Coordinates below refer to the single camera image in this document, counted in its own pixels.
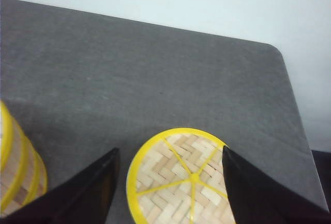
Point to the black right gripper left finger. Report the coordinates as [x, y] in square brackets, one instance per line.
[85, 198]

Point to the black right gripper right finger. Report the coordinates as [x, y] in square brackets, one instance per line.
[257, 198]

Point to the steamer basket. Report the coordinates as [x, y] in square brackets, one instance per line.
[23, 173]

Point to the yellow rimmed steamer lid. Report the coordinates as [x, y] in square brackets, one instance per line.
[177, 177]

